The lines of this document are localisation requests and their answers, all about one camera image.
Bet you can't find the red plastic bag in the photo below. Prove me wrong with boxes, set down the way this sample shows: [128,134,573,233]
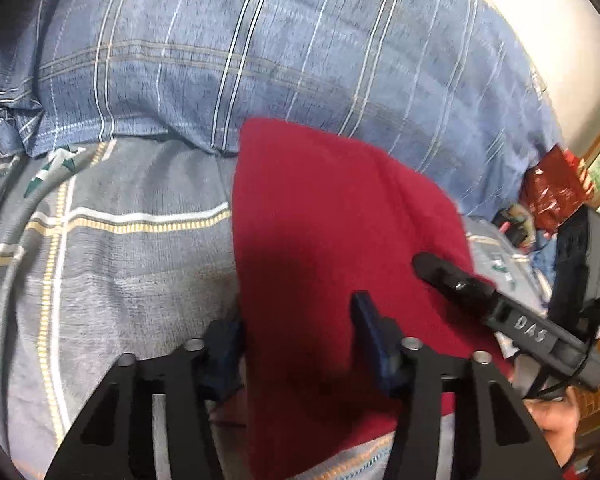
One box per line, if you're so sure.
[519,144,596,234]

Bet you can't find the right human hand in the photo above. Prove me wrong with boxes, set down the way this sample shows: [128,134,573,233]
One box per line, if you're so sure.
[524,387,580,467]

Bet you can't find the red small sweater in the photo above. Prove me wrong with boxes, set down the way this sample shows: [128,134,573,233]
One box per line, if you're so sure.
[232,118,501,479]

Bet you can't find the grey patterned bed sheet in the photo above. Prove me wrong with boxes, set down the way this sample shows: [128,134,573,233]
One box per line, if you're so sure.
[0,136,556,480]

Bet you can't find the blue plaid pillow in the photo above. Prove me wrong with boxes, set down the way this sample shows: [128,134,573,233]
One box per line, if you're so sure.
[0,0,562,216]

